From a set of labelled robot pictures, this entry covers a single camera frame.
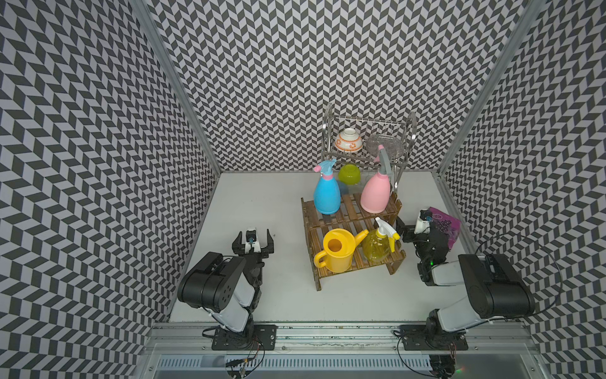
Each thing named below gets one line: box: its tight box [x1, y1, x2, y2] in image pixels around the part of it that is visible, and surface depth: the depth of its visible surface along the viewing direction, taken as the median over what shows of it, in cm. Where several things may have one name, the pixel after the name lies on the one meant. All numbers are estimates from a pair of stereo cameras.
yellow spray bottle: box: [362, 216, 401, 263], surface depth 67 cm
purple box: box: [429, 206, 462, 251], surface depth 95 cm
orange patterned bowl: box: [334, 127, 363, 152], surface depth 89 cm
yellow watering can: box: [313, 228, 370, 274], surface depth 68 cm
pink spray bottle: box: [359, 144, 392, 214], surface depth 67 cm
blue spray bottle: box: [313, 158, 342, 215], surface depth 69 cm
